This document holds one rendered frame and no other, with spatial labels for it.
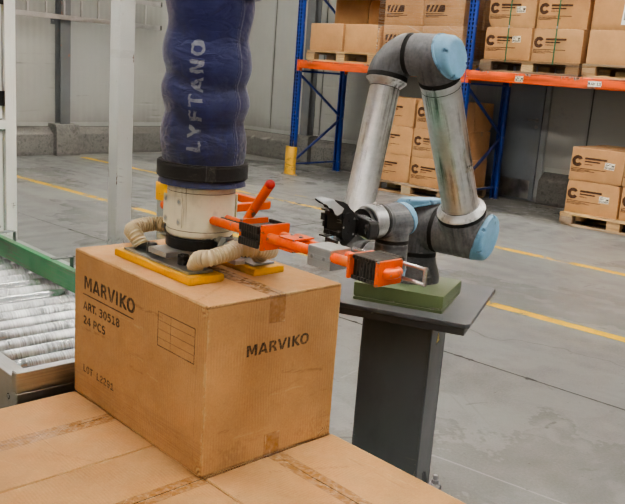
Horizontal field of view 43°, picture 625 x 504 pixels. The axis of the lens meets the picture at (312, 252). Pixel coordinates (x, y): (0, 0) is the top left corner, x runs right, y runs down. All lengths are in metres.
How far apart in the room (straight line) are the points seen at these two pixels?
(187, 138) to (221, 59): 0.20
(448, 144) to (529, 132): 8.54
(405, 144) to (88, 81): 5.05
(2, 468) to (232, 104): 0.97
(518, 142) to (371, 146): 8.72
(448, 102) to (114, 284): 1.01
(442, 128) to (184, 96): 0.76
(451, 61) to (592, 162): 7.03
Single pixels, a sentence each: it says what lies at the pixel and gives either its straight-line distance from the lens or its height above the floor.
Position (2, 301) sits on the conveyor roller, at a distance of 3.15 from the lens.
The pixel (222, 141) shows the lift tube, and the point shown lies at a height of 1.27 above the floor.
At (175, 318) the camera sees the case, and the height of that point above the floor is 0.88.
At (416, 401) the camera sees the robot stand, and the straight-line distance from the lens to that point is 2.66.
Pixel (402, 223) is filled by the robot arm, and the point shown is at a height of 1.07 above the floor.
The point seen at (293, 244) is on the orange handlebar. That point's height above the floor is 1.08.
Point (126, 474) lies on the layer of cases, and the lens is 1.88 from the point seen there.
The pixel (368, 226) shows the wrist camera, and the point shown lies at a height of 1.09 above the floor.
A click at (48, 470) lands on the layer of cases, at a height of 0.54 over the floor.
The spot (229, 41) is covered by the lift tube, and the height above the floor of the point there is 1.50.
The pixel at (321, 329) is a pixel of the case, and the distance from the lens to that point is 1.95.
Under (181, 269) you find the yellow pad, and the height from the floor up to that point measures 0.97.
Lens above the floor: 1.44
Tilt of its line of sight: 13 degrees down
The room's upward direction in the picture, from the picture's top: 4 degrees clockwise
